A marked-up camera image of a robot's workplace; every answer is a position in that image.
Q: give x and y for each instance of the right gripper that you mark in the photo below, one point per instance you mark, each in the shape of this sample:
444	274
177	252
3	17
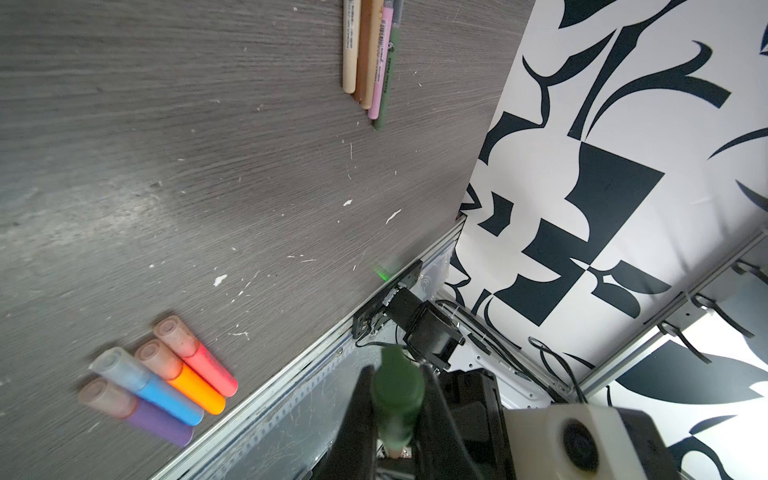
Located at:
474	402

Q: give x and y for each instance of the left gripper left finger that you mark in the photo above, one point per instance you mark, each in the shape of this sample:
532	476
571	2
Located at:
353	452

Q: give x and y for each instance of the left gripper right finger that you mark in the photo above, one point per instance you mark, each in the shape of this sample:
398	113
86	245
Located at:
440	450

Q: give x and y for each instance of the green capped brown pen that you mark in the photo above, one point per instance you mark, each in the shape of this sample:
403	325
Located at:
397	393

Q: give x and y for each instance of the tan pen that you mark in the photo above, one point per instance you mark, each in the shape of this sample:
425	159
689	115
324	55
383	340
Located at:
371	58

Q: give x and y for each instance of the ochre capped brown pen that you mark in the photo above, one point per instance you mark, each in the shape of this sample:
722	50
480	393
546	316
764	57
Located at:
363	50

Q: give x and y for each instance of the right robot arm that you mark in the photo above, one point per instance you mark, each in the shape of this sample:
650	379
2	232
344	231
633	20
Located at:
445	336

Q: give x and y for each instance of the orange marker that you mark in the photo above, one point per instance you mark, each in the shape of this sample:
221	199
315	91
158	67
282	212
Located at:
162	361

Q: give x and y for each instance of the red marker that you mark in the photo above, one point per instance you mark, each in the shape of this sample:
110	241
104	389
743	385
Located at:
176	335

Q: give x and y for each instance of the blue marker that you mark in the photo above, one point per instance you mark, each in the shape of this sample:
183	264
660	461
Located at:
118	366

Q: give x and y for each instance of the purple marker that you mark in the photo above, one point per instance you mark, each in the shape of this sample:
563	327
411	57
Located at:
111	399

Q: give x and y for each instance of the aluminium front rail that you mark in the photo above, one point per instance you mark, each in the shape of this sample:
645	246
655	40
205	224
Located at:
283	429

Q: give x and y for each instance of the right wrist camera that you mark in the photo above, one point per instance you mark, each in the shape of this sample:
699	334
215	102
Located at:
585	441

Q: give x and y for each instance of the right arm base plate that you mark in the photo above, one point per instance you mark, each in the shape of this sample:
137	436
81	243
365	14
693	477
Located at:
366	318

